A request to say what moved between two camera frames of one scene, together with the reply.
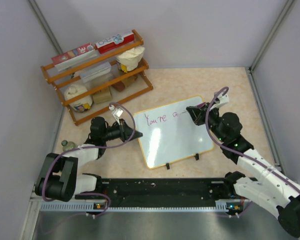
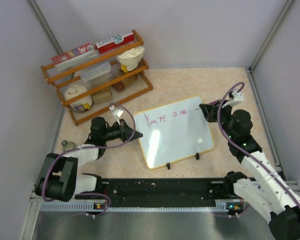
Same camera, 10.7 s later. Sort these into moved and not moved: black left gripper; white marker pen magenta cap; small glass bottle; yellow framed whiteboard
Moved: white marker pen magenta cap
Not moved: yellow framed whiteboard; small glass bottle; black left gripper
